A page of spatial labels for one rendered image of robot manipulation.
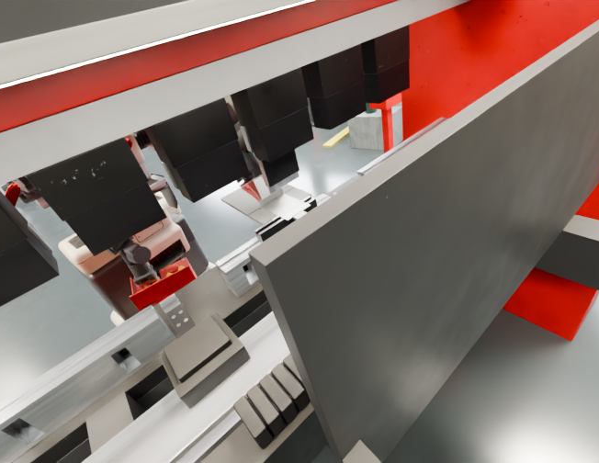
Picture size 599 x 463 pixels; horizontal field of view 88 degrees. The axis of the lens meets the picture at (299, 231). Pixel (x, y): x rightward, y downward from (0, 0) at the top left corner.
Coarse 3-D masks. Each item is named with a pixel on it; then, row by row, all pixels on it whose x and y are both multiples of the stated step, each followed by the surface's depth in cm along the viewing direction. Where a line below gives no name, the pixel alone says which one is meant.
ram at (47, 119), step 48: (336, 0) 69; (384, 0) 77; (432, 0) 88; (144, 48) 50; (192, 48) 54; (240, 48) 59; (288, 48) 65; (336, 48) 73; (0, 96) 42; (48, 96) 45; (96, 96) 48; (144, 96) 52; (192, 96) 57; (0, 144) 43; (48, 144) 46; (96, 144) 50
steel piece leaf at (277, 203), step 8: (280, 192) 95; (264, 200) 92; (272, 200) 93; (280, 200) 92; (288, 200) 91; (296, 200) 90; (264, 208) 91; (272, 208) 90; (280, 208) 89; (288, 208) 88; (280, 216) 85
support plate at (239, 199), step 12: (240, 192) 103; (264, 192) 99; (288, 192) 96; (300, 192) 94; (228, 204) 100; (240, 204) 97; (252, 204) 95; (252, 216) 89; (264, 216) 88; (276, 216) 86
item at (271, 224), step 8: (304, 200) 90; (312, 200) 89; (312, 208) 90; (264, 224) 84; (272, 224) 83; (280, 224) 84; (288, 224) 86; (256, 232) 83; (264, 232) 82; (272, 232) 83; (264, 240) 82
